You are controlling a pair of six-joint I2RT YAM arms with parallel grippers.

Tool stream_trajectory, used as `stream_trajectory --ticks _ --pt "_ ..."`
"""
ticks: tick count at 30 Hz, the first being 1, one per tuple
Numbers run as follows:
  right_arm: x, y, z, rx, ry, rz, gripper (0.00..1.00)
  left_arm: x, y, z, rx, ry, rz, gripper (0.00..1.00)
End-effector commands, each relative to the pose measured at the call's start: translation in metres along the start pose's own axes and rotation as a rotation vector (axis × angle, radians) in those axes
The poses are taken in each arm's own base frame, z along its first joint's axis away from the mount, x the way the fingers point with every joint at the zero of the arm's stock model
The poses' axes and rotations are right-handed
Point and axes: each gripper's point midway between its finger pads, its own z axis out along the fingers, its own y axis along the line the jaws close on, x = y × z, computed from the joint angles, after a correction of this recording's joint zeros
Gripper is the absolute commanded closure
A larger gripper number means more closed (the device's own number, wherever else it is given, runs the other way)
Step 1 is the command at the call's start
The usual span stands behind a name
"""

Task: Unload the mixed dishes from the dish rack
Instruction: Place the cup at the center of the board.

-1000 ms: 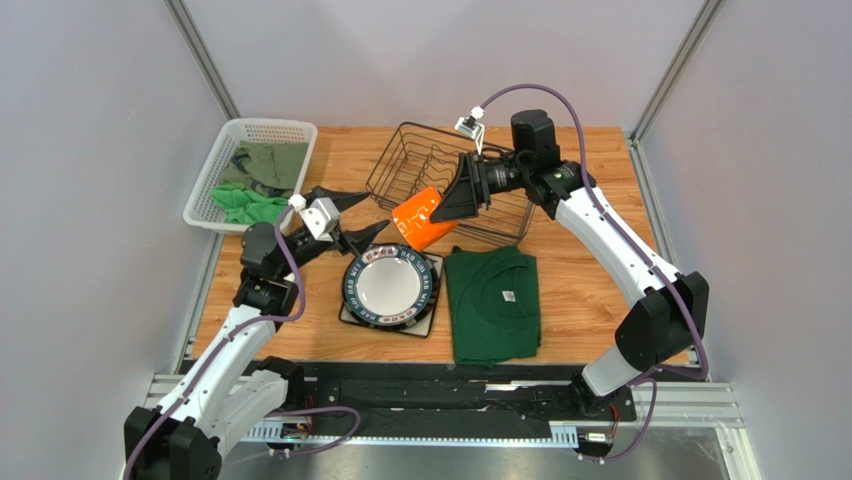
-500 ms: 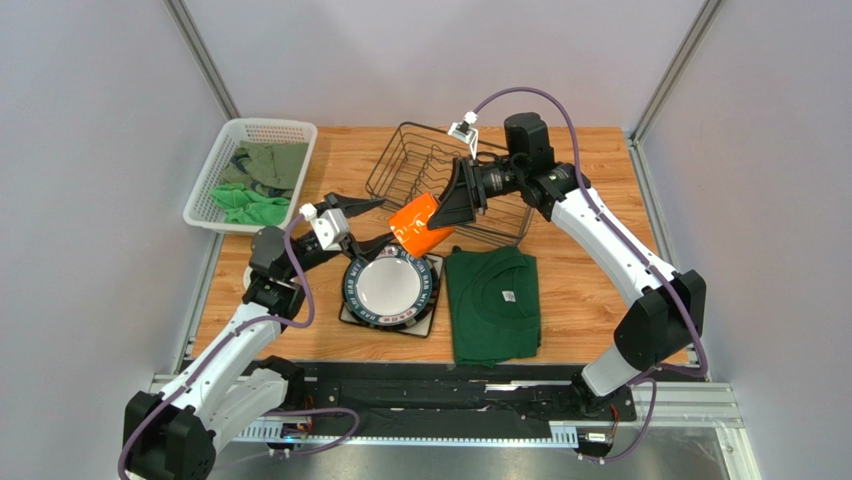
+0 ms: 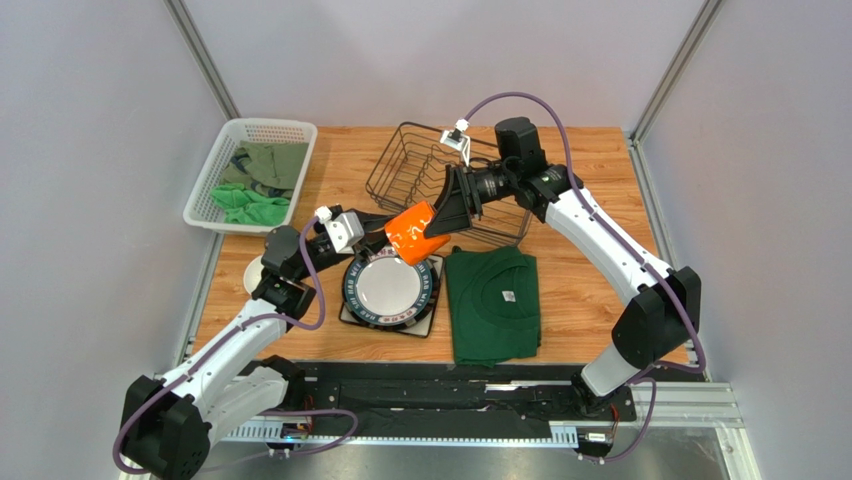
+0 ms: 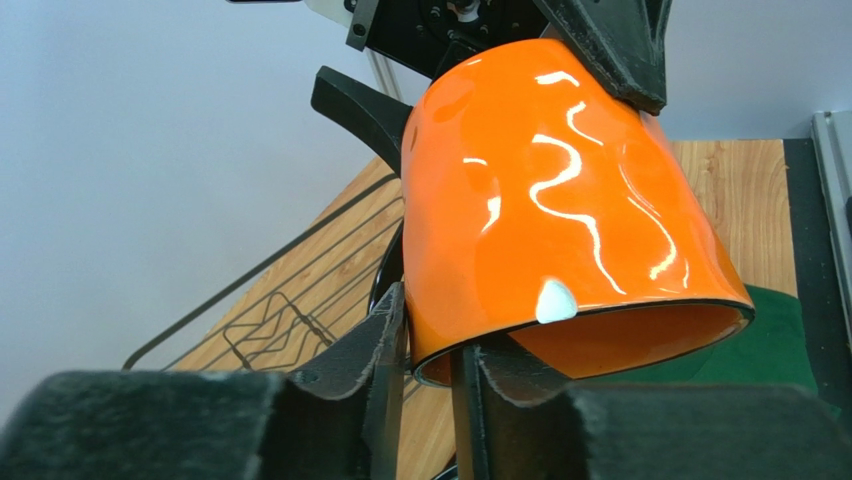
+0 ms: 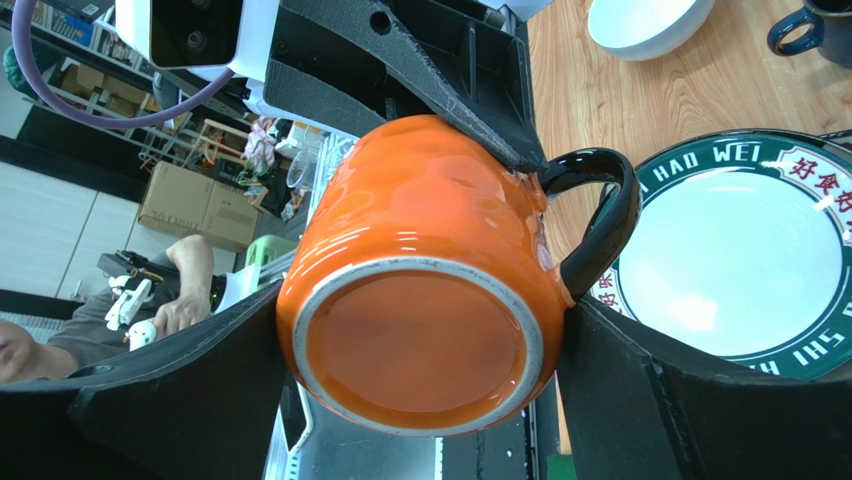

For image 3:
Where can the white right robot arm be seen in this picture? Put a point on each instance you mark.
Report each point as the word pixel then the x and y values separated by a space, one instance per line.
pixel 661 304

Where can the round green rimmed plate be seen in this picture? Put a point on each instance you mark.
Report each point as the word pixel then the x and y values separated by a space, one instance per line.
pixel 389 287

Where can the orange ceramic mug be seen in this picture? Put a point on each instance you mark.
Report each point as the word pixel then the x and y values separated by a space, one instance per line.
pixel 406 233

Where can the round black rimmed plate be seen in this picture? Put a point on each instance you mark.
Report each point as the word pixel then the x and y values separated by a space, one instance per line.
pixel 432 293

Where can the aluminium front rail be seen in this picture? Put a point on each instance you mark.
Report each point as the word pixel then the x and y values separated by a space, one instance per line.
pixel 664 405

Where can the olive green cloth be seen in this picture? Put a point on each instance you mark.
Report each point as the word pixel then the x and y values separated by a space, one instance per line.
pixel 269 169

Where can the aluminium frame post right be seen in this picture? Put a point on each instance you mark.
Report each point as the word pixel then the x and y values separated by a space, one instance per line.
pixel 653 133

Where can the white ribbed bowl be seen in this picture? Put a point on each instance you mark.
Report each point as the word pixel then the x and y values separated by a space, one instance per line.
pixel 253 275

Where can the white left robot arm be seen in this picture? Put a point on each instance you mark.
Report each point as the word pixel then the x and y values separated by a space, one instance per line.
pixel 220 359

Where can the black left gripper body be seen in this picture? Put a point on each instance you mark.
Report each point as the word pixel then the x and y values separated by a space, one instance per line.
pixel 319 259

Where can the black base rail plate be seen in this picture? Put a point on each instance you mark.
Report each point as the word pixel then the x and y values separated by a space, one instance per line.
pixel 444 402

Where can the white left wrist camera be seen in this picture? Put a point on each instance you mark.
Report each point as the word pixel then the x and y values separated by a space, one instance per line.
pixel 345 229

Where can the folded dark green t-shirt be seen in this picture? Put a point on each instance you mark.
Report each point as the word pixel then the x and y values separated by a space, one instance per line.
pixel 494 305

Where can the aluminium frame post left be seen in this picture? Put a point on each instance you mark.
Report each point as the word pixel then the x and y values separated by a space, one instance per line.
pixel 183 19

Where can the aluminium frame post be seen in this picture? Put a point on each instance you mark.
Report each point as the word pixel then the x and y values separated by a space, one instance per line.
pixel 653 133
pixel 183 19

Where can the grey wire dish rack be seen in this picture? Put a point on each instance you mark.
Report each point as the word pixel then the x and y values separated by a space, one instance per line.
pixel 412 169

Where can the square floral ceramic plate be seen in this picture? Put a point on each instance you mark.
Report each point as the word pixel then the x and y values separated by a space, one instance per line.
pixel 426 326

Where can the white plastic basket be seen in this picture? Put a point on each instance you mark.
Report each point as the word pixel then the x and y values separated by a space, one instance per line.
pixel 201 210

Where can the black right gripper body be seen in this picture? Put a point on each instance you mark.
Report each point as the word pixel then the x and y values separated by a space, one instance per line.
pixel 470 197

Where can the bright green cloth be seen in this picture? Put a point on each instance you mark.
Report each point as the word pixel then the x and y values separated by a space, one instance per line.
pixel 242 206

